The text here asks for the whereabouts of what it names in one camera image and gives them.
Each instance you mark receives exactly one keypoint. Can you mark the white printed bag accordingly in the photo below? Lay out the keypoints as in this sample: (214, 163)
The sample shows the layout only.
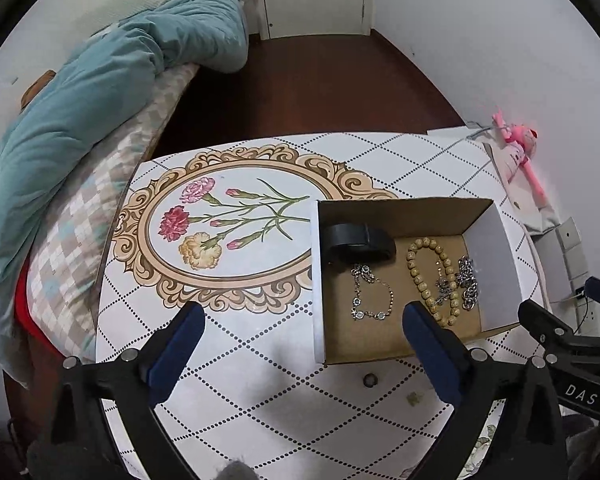
(527, 205)

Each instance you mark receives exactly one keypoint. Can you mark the checkered bed sheet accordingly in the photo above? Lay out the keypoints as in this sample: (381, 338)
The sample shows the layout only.
(75, 250)

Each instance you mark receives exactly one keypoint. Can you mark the teal quilt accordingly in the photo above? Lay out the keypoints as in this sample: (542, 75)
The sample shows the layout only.
(80, 110)

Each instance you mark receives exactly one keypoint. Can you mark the red cloth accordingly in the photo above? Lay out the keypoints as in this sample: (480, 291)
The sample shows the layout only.
(22, 310)

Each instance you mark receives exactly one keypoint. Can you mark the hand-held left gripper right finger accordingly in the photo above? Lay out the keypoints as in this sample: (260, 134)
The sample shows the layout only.
(432, 355)

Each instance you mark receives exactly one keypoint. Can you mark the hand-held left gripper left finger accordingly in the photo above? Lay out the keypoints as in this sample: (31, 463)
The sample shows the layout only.
(176, 355)

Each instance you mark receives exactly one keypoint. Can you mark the small round brown object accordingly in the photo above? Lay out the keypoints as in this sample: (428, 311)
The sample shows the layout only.
(369, 380)

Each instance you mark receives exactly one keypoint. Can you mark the white wall socket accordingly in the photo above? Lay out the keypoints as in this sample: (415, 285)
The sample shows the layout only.
(570, 250)

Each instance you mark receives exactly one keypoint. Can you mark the cardboard box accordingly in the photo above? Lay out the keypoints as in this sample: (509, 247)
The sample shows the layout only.
(395, 330)

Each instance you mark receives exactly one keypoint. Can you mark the pink plush toy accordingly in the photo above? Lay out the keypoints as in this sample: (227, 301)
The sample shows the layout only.
(522, 142)

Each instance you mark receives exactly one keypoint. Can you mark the brown wooden headboard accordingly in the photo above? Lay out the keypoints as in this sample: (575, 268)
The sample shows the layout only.
(34, 89)

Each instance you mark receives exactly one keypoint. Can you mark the black wristband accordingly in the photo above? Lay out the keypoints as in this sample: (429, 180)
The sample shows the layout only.
(352, 242)

